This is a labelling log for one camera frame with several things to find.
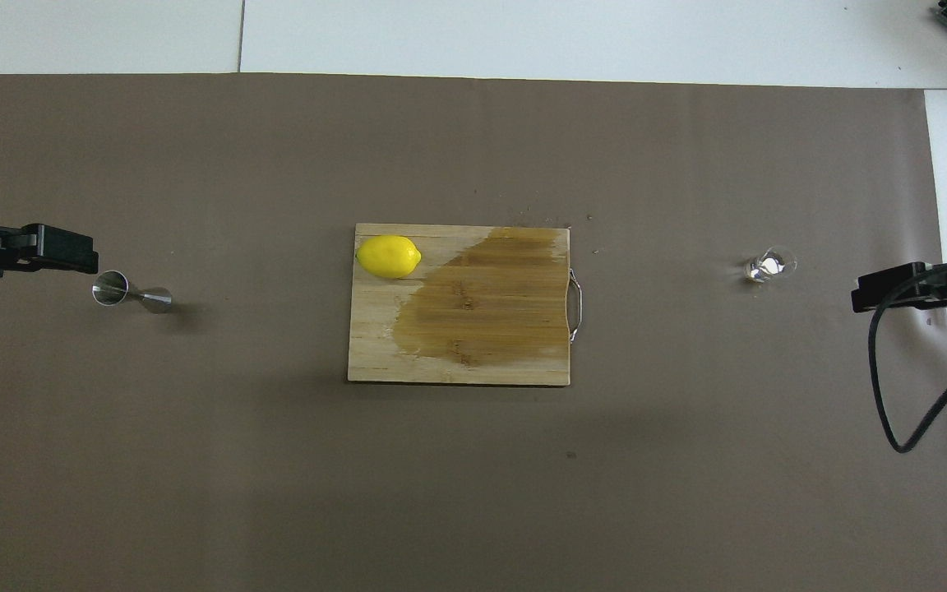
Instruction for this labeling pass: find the brown paper table mat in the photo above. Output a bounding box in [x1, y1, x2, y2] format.
[0, 72, 947, 592]

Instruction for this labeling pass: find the small clear glass cup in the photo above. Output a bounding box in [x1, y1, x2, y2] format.
[742, 247, 797, 284]

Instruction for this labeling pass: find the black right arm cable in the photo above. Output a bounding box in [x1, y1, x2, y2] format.
[868, 257, 947, 454]

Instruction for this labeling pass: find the yellow lemon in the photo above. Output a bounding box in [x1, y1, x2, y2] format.
[356, 235, 423, 280]

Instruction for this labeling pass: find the wooden cutting board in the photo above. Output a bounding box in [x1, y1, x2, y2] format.
[348, 223, 584, 386]

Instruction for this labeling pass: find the steel double cone jigger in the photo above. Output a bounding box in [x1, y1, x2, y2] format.
[92, 271, 173, 314]

